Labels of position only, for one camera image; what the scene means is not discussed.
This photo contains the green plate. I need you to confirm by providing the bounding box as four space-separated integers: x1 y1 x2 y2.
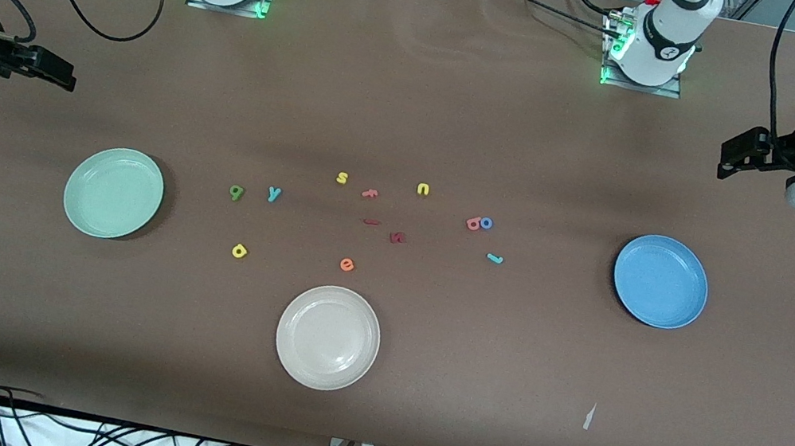
57 139 170 248

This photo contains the blue plate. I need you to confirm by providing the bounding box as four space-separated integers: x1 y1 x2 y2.
605 228 717 336

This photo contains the beige plate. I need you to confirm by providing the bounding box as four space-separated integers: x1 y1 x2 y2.
268 277 389 399

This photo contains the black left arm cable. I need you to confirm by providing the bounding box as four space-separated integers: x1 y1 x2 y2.
754 0 795 147

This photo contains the black tabletop cable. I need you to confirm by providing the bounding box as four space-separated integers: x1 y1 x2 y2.
481 0 623 38

